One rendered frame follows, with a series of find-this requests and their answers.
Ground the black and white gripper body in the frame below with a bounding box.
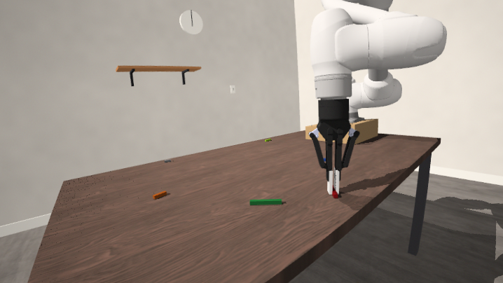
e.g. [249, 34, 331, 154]
[317, 99, 351, 141]

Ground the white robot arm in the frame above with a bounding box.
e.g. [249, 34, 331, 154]
[310, 0, 447, 123]

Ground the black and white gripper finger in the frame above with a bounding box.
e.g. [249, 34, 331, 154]
[308, 128, 333, 195]
[333, 127, 360, 194]

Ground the orange rod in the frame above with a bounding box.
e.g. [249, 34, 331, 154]
[153, 191, 167, 199]

